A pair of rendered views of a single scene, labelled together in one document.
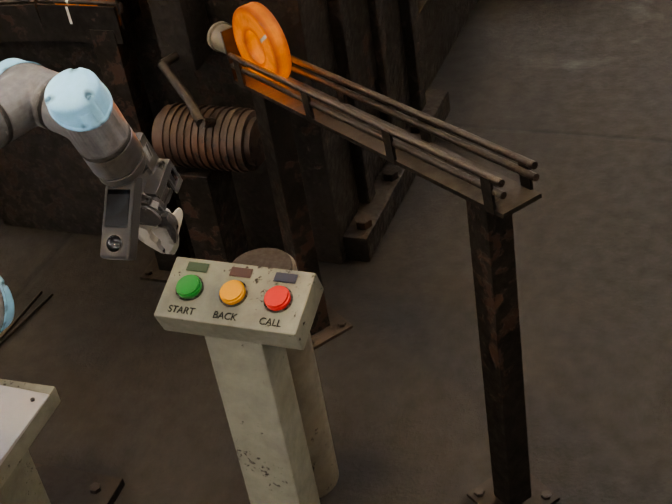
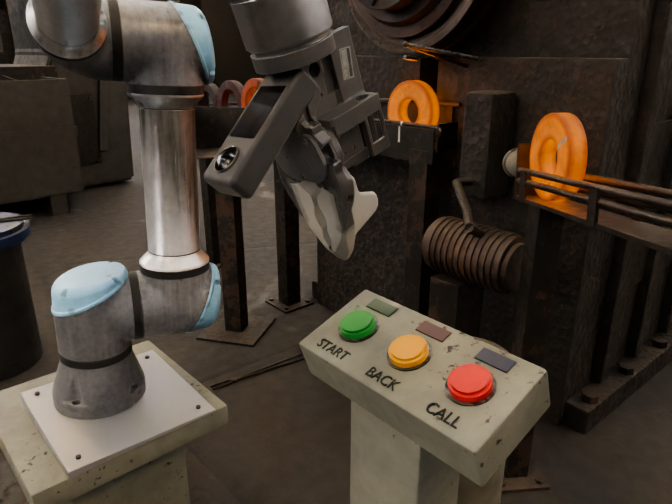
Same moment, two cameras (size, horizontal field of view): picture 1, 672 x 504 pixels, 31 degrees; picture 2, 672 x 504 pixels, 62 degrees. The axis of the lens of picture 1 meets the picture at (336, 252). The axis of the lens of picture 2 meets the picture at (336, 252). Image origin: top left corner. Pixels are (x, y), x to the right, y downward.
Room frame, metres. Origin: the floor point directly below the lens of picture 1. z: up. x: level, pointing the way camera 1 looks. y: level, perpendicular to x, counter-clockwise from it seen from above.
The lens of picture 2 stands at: (0.99, 0.04, 0.89)
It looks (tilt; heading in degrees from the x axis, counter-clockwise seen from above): 20 degrees down; 23
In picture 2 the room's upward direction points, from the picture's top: straight up
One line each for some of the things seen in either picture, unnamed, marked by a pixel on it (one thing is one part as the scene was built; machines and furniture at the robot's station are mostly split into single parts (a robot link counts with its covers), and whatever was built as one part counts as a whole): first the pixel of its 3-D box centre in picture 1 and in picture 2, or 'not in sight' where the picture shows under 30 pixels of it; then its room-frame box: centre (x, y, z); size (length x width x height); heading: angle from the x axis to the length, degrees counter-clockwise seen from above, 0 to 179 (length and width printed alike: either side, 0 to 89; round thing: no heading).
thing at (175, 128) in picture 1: (229, 217); (467, 335); (2.16, 0.21, 0.27); 0.22 x 0.13 x 0.53; 63
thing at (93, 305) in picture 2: not in sight; (96, 307); (1.61, 0.74, 0.48); 0.13 x 0.12 x 0.14; 138
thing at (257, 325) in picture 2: not in sight; (224, 226); (2.41, 1.03, 0.36); 0.26 x 0.20 x 0.72; 98
